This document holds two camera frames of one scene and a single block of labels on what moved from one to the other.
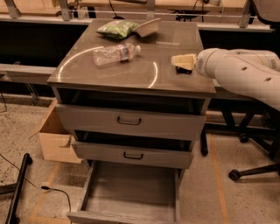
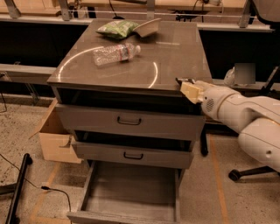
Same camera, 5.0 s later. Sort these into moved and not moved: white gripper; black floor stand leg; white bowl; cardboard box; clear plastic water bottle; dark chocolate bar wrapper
Moved: dark chocolate bar wrapper; white gripper
Not moved: clear plastic water bottle; white bowl; cardboard box; black floor stand leg
